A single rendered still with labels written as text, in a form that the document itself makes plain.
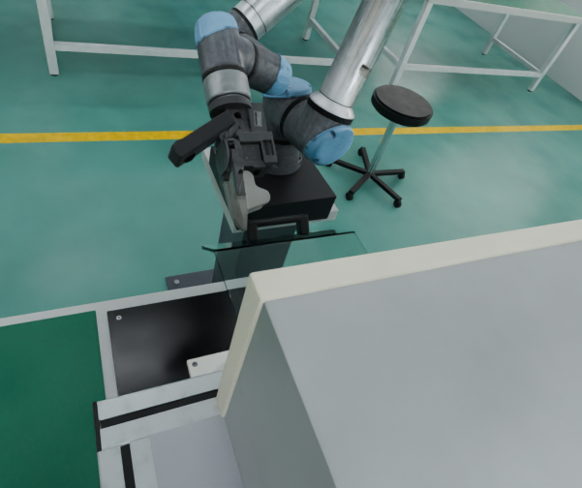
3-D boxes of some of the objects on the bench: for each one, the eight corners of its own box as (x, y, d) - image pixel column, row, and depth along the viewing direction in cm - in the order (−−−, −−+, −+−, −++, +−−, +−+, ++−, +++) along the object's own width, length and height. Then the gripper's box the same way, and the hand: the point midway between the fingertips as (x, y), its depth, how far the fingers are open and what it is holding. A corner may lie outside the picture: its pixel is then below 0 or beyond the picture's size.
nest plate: (186, 362, 79) (187, 359, 78) (260, 345, 85) (261, 342, 85) (205, 443, 71) (206, 441, 70) (287, 417, 77) (289, 414, 76)
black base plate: (107, 317, 84) (107, 311, 82) (372, 269, 110) (376, 263, 109) (146, 607, 58) (145, 606, 56) (482, 453, 84) (489, 449, 82)
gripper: (266, 92, 68) (291, 220, 65) (250, 118, 76) (271, 232, 74) (214, 91, 65) (238, 225, 62) (203, 118, 73) (224, 238, 70)
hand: (238, 223), depth 67 cm, fingers closed, pressing on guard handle
